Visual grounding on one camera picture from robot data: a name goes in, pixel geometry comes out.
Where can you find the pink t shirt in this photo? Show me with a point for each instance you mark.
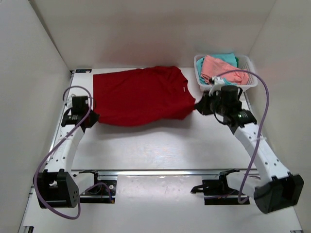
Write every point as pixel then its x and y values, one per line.
pixel 235 76

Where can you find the aluminium rail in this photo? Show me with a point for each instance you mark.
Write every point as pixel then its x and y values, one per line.
pixel 160 172

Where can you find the teal t shirt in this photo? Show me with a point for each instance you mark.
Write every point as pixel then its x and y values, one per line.
pixel 228 58

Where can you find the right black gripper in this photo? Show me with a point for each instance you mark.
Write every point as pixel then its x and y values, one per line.
pixel 202 106

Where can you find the red t shirt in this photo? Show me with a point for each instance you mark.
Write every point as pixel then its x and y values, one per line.
pixel 141 96

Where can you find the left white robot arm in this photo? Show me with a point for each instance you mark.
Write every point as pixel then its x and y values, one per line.
pixel 56 184

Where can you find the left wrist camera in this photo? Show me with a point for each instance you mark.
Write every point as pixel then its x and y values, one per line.
pixel 78 105

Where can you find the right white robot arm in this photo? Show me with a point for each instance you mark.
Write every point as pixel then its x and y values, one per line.
pixel 276 188

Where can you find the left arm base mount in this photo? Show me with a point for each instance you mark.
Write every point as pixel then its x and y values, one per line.
pixel 96 186

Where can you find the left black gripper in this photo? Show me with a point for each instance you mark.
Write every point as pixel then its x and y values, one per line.
pixel 95 117

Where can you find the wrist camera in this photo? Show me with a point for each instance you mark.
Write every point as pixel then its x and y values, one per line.
pixel 78 105
pixel 217 83

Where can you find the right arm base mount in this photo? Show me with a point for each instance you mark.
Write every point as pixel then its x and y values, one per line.
pixel 213 192

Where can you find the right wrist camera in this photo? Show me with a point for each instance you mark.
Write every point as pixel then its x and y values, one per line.
pixel 217 83

